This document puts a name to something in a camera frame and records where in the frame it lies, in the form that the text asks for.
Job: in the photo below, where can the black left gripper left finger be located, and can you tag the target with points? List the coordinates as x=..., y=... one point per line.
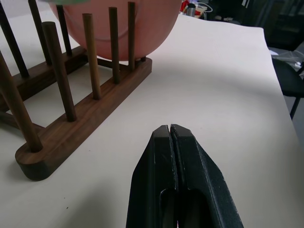
x=152, y=171

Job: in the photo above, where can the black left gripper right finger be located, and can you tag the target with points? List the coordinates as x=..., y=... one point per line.
x=202, y=175

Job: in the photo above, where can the dark wooden dish rack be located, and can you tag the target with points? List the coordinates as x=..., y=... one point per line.
x=71, y=128

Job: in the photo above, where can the black office chair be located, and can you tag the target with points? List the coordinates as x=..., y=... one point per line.
x=288, y=78

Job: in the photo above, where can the pink plate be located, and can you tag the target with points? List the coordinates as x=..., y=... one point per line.
x=147, y=28

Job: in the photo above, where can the silver metal bottle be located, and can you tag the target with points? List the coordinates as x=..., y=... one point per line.
x=190, y=10

